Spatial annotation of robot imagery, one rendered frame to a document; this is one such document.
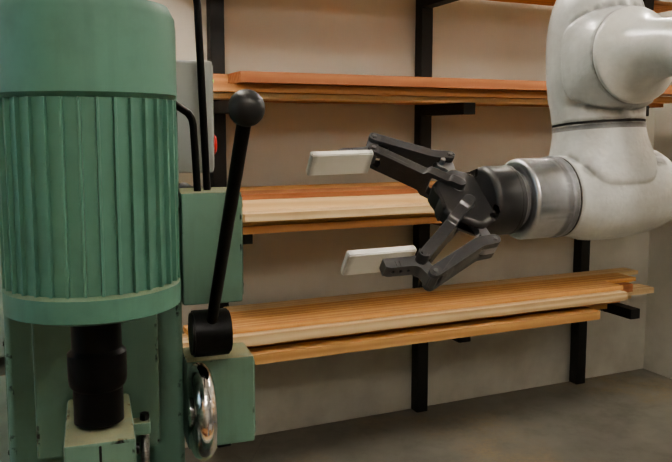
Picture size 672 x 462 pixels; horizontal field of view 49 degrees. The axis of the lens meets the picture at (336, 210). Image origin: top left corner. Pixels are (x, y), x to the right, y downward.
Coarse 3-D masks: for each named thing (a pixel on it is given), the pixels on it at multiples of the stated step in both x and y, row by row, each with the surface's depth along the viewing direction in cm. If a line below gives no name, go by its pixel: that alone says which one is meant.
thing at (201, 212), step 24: (192, 192) 96; (216, 192) 97; (240, 192) 98; (192, 216) 96; (216, 216) 97; (240, 216) 98; (192, 240) 96; (216, 240) 97; (240, 240) 98; (192, 264) 97; (240, 264) 99; (192, 288) 97; (240, 288) 99
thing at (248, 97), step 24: (240, 96) 67; (240, 120) 67; (240, 144) 71; (240, 168) 73; (216, 264) 84; (216, 288) 87; (192, 312) 94; (216, 312) 91; (192, 336) 93; (216, 336) 93
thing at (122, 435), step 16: (128, 400) 85; (128, 416) 80; (80, 432) 76; (96, 432) 76; (112, 432) 76; (128, 432) 76; (64, 448) 73; (80, 448) 73; (96, 448) 74; (112, 448) 74; (128, 448) 75
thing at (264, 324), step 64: (448, 0) 323; (512, 0) 351; (256, 192) 282; (320, 192) 284; (384, 192) 296; (576, 256) 396; (256, 320) 290; (320, 320) 292; (384, 320) 299; (448, 320) 311; (512, 320) 326; (576, 320) 338; (576, 384) 401
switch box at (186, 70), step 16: (176, 64) 103; (192, 64) 104; (208, 64) 105; (192, 80) 104; (208, 80) 105; (192, 96) 104; (208, 96) 105; (192, 112) 105; (208, 112) 105; (208, 128) 105; (208, 144) 106
